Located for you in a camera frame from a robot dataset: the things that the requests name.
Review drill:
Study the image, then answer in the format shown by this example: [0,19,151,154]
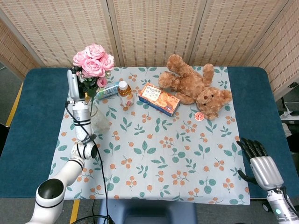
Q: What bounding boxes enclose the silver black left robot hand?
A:
[67,66,91,101]

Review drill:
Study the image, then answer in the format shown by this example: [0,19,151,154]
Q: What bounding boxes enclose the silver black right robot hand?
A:
[236,137,285,191]

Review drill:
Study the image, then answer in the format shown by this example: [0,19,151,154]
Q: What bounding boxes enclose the pink rose bouquet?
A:
[72,43,115,115]

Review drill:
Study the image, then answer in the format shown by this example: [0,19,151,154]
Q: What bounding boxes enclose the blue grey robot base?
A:
[98,199,198,224]

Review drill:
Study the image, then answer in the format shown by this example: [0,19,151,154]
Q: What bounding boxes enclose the clear textured glass vase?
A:
[85,93,112,135]

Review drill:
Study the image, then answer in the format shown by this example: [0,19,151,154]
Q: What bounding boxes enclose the dark blue table cover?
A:
[0,67,289,199]

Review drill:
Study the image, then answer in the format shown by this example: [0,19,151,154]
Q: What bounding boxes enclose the tea bottle with white cap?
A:
[117,80,135,107]

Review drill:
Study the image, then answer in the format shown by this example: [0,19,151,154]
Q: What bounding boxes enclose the yellow floor tape strip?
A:
[69,199,80,224]
[6,83,24,126]

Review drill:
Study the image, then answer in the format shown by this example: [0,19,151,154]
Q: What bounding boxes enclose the blue orange cookie box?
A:
[138,82,181,117]

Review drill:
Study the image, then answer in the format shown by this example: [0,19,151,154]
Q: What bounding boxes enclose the woven bamboo folding screen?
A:
[0,0,299,101]

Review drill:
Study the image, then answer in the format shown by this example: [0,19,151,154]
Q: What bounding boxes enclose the floral fruit print tablecloth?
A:
[48,66,250,206]

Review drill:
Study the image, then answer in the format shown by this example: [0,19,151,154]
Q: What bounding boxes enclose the brown plush teddy bear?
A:
[158,54,233,121]

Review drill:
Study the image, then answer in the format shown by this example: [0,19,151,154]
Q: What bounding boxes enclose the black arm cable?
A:
[65,100,113,224]

